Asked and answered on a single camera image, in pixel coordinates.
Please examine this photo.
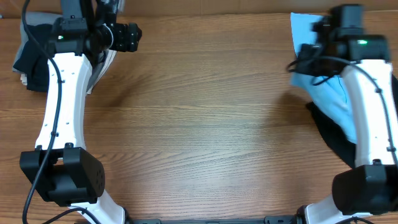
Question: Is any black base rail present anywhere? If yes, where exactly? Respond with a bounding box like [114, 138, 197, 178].
[125, 215, 302, 224]

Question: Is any black polo shirt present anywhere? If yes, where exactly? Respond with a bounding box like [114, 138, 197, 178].
[305, 74, 398, 169]

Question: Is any light blue t-shirt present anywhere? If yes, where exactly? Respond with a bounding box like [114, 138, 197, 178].
[290, 12, 357, 144]

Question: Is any black folded shirt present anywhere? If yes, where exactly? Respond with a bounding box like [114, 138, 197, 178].
[13, 24, 52, 92]

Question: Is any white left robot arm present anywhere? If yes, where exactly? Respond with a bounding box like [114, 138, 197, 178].
[19, 0, 142, 223]

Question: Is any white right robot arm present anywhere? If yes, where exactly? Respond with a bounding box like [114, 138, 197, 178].
[289, 4, 397, 223]

